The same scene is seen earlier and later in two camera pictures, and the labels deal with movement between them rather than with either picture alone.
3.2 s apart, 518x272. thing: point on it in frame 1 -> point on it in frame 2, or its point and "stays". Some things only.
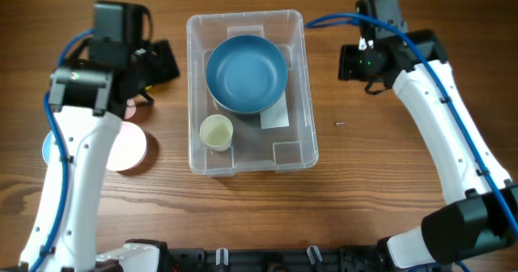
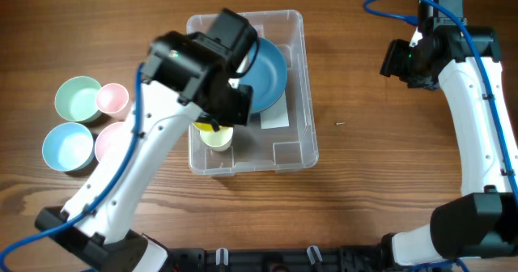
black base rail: (301, 259) stays
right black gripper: (349, 62) -> (392, 58)
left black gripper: (163, 64) -> (233, 103)
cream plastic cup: (216, 131) stays
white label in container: (277, 116) stays
